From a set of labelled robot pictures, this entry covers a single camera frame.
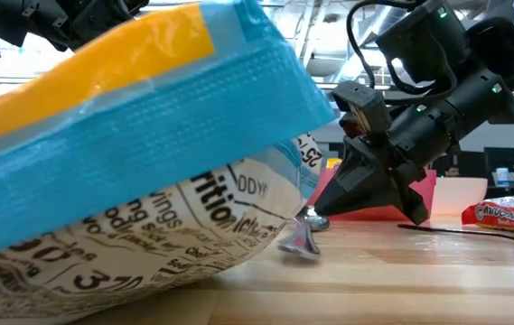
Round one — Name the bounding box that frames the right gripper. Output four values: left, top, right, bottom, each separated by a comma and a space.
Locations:
313, 107, 461, 226

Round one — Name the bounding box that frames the silver metal spoon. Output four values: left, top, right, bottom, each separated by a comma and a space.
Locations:
277, 205, 332, 261

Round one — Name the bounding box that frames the blue yellow Maruchan ramen pack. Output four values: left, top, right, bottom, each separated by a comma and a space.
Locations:
0, 0, 337, 325

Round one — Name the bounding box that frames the pink plastic bin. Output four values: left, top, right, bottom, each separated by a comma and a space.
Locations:
306, 167, 438, 222

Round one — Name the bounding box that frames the pink translucent bowl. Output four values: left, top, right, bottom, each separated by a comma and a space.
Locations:
432, 177, 490, 217

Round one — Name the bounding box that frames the black computer monitor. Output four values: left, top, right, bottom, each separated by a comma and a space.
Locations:
484, 146, 514, 175
457, 151, 487, 178

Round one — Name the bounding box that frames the red Maruchan ramen pack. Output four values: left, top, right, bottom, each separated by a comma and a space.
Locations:
461, 192, 514, 237

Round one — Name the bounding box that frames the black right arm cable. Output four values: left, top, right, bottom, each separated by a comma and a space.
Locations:
345, 0, 459, 94

